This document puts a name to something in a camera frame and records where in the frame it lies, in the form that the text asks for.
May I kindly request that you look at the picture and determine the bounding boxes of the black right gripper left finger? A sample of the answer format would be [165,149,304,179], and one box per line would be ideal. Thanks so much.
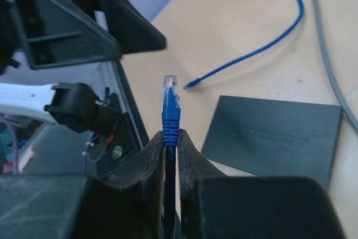
[1,132,165,238]

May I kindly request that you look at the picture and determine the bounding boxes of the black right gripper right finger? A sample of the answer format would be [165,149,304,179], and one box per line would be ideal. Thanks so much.
[177,130,345,239]

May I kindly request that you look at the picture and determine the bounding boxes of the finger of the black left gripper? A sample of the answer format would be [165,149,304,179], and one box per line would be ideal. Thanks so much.
[11,0,121,70]
[97,0,167,55]

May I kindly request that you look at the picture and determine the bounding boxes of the black switch box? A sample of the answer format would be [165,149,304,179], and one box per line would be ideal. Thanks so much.
[201,96,342,188]

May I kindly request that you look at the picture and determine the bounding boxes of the blue ethernet cable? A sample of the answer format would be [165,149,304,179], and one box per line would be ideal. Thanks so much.
[159,74,181,239]
[183,0,304,90]

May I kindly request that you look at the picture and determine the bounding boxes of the grey ethernet cable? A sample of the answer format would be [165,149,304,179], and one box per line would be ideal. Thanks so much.
[309,0,358,133]

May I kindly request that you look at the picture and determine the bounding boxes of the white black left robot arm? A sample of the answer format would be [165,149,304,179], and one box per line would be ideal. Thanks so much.
[1,0,166,134]

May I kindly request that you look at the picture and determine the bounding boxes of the aluminium frame rails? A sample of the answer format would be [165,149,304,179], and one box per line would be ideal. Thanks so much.
[86,62,131,115]

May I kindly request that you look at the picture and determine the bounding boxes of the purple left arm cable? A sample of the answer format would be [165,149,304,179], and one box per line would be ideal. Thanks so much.
[0,114,101,175]

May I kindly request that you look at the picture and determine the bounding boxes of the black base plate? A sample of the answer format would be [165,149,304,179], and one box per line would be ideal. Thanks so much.
[89,62,149,179]

